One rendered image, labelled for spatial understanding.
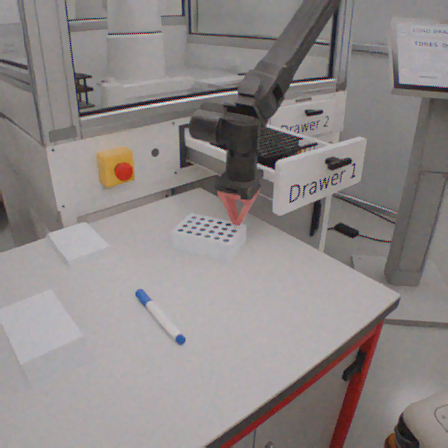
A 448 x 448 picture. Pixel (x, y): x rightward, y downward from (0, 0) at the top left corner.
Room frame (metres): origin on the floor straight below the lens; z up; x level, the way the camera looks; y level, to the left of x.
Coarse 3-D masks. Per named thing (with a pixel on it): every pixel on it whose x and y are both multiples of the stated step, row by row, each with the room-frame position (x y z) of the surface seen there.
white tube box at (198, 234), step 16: (192, 224) 0.70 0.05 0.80; (208, 224) 0.71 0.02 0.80; (224, 224) 0.70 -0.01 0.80; (176, 240) 0.67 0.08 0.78; (192, 240) 0.66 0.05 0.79; (208, 240) 0.64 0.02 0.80; (224, 240) 0.65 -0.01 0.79; (240, 240) 0.67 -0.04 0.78; (208, 256) 0.64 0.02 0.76; (224, 256) 0.63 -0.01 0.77
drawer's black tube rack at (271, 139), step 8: (264, 128) 1.04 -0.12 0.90; (272, 128) 1.04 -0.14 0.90; (264, 136) 0.97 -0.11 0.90; (272, 136) 0.97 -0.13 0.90; (280, 136) 0.97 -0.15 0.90; (288, 136) 0.97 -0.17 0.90; (216, 144) 0.99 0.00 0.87; (224, 144) 0.92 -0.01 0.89; (264, 144) 0.91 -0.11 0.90; (272, 144) 0.90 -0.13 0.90; (280, 144) 0.91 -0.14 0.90; (288, 144) 0.90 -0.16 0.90; (296, 144) 0.91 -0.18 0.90; (264, 152) 0.85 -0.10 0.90; (296, 152) 0.93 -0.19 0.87; (264, 160) 0.83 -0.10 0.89; (272, 160) 0.87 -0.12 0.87; (272, 168) 0.83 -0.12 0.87
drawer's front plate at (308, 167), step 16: (336, 144) 0.82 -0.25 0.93; (352, 144) 0.84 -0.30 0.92; (288, 160) 0.72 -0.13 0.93; (304, 160) 0.74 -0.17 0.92; (320, 160) 0.77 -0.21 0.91; (352, 160) 0.85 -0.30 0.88; (288, 176) 0.71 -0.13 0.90; (304, 176) 0.74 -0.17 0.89; (320, 176) 0.78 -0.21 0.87; (336, 176) 0.81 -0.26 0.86; (288, 192) 0.71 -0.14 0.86; (304, 192) 0.75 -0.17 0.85; (320, 192) 0.78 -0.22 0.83; (288, 208) 0.72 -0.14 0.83
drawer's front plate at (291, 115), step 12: (288, 108) 1.18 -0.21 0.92; (300, 108) 1.22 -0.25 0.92; (312, 108) 1.25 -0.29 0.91; (324, 108) 1.29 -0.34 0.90; (276, 120) 1.15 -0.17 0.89; (288, 120) 1.18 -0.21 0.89; (300, 120) 1.22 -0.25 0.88; (312, 120) 1.26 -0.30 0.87; (324, 120) 1.30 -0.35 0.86; (300, 132) 1.22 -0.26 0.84; (312, 132) 1.26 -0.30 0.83; (324, 132) 1.30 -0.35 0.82
